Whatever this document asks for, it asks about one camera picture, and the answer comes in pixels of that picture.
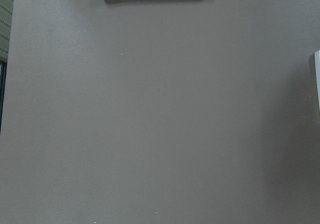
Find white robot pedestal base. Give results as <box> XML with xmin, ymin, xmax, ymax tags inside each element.
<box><xmin>314</xmin><ymin>50</ymin><xmax>320</xmax><ymax>109</ymax></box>

